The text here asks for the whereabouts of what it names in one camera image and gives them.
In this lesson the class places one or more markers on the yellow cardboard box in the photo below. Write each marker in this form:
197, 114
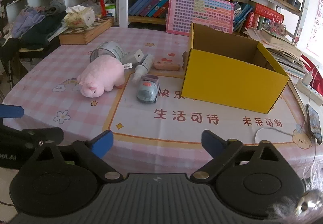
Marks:
231, 70

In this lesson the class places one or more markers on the row of blue books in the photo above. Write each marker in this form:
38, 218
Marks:
147, 8

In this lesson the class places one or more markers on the grey toy car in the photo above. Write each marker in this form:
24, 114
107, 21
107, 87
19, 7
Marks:
148, 89

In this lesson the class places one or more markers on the white power strip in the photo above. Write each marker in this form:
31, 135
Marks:
310, 92

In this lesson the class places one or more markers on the pink keyboard learning pad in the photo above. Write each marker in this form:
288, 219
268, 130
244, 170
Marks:
216, 14

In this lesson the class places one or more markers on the pink checkered tablecloth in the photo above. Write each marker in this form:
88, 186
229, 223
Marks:
161, 137

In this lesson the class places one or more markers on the pile of clothes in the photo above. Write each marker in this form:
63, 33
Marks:
36, 27

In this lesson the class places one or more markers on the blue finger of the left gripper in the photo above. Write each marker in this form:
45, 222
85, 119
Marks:
11, 111

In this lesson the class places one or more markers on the white wall charger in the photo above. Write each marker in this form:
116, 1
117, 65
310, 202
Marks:
307, 78

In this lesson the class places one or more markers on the stack of papers and books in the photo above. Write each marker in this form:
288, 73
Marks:
285, 53

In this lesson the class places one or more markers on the wooden chess box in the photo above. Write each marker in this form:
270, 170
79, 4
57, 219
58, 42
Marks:
84, 35

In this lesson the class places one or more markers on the clear tape roll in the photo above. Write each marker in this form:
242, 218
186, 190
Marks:
110, 48

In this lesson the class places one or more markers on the white power adapter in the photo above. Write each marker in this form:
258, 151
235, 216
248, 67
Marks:
134, 57

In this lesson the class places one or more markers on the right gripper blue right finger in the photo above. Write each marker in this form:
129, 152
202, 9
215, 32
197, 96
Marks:
223, 153

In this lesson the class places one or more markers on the floral tissue box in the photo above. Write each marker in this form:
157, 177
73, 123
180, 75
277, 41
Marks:
79, 16

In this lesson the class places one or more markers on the red white pen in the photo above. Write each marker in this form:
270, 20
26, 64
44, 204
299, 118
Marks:
103, 10

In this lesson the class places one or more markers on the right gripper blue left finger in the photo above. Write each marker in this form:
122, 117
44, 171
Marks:
91, 155

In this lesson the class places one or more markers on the red book set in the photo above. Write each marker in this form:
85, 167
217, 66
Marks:
261, 16

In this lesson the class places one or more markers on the pink plush pig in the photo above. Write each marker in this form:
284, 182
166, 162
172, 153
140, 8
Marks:
101, 75

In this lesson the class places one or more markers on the pink eraser case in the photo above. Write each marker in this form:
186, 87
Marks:
166, 66

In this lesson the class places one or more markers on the smartphone on table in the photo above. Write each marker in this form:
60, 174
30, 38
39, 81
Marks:
314, 124

